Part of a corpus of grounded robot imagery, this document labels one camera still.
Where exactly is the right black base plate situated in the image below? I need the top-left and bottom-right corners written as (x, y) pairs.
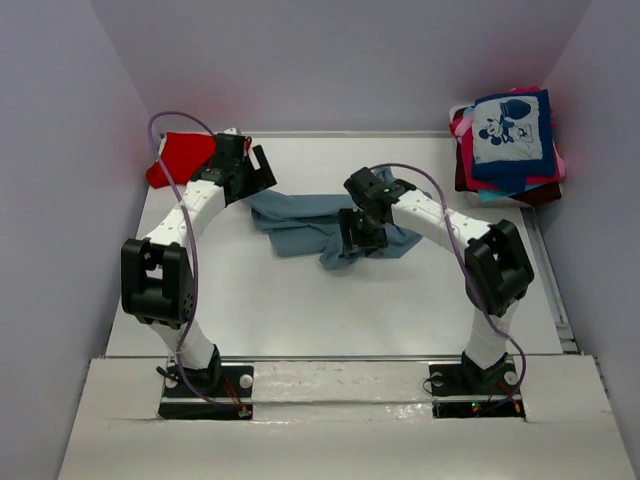
top-left (422, 361), bottom-right (526, 420)

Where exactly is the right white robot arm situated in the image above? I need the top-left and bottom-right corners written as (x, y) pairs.
top-left (338, 168), bottom-right (534, 396)

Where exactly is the white foam front board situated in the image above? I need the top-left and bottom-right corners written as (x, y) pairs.
top-left (60, 356), bottom-right (634, 479)

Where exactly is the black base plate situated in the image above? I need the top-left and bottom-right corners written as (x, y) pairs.
top-left (422, 361), bottom-right (526, 420)
top-left (156, 361), bottom-right (254, 421)

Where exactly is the grey-blue t-shirt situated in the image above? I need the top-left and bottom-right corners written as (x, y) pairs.
top-left (247, 167), bottom-right (434, 271)

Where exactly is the dark maroon folded t-shirt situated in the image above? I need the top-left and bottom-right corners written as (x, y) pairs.
top-left (454, 152), bottom-right (562, 208)

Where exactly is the folded red t-shirt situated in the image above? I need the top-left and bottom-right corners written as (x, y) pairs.
top-left (152, 132), bottom-right (216, 185)

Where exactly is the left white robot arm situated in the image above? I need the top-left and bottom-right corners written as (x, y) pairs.
top-left (121, 130), bottom-right (276, 395)

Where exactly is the navy cartoon mouse t-shirt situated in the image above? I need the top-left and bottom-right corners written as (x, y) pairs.
top-left (471, 90), bottom-right (556, 181)

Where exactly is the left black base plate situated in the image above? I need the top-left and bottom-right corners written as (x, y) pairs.
top-left (156, 361), bottom-right (254, 421)

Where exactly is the teal folded t-shirt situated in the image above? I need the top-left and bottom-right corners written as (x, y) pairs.
top-left (477, 176), bottom-right (530, 202)

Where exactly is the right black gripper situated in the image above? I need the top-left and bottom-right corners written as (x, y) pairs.
top-left (338, 206), bottom-right (388, 257)

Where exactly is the pink folded t-shirt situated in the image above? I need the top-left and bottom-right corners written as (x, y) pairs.
top-left (449, 87), bottom-right (566, 190)

